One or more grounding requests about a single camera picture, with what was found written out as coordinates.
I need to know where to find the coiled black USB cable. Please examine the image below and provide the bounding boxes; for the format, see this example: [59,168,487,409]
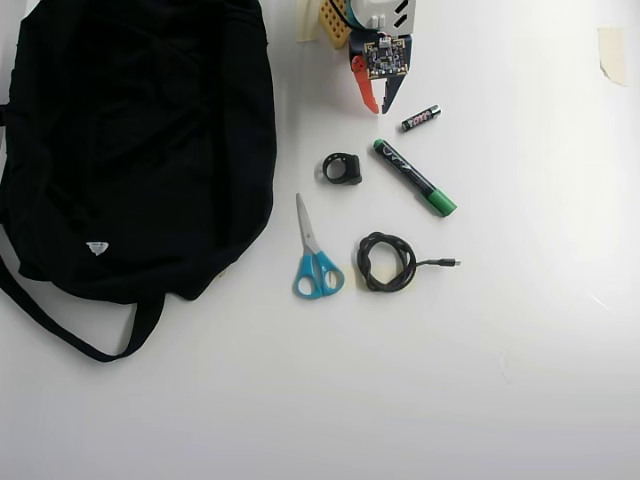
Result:
[357,230,462,294]

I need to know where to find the green marker with black barrel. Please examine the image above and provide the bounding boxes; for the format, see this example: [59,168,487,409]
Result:
[371,137,459,218]

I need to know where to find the black plastic ring device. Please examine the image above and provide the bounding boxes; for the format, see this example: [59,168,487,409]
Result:
[321,152,363,187]

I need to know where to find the yellow perforated block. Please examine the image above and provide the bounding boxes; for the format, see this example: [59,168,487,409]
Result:
[318,0,351,51]

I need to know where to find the navy gripper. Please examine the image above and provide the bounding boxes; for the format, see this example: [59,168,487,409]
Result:
[348,29,415,117]

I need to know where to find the black fabric bag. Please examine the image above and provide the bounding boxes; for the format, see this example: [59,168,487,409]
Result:
[0,0,279,364]

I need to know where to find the bare camera circuit board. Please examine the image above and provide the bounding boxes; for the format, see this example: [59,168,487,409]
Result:
[360,35,412,82]

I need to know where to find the black AAA battery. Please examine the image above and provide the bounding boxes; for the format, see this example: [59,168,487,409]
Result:
[400,104,442,133]

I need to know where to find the blue-handled scissors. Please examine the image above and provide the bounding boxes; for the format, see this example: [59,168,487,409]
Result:
[292,192,346,301]

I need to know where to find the beige tape strip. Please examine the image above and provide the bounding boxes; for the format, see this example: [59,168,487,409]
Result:
[295,0,324,44]

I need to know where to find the torn beige masking tape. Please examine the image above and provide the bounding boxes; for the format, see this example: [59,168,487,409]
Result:
[597,26,629,87]

